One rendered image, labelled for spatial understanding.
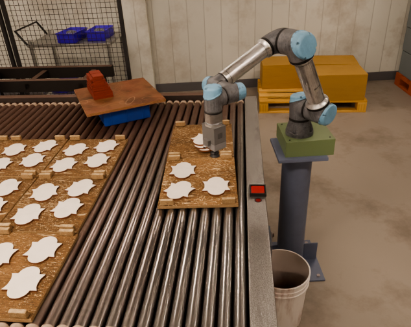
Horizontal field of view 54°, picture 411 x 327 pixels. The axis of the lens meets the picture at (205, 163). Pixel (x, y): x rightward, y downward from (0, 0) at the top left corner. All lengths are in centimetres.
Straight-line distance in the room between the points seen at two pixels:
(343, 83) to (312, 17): 119
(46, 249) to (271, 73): 409
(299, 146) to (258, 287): 101
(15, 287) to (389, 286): 214
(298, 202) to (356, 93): 279
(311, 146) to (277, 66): 308
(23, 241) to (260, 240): 93
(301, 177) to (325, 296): 77
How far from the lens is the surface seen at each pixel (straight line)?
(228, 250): 155
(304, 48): 185
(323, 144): 226
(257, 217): 171
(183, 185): 187
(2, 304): 154
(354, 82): 500
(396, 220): 339
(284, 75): 529
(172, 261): 152
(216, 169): 199
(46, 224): 181
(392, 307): 274
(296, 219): 253
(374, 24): 608
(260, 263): 151
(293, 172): 234
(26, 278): 158
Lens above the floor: 196
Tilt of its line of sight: 30 degrees down
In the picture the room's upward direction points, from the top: 3 degrees counter-clockwise
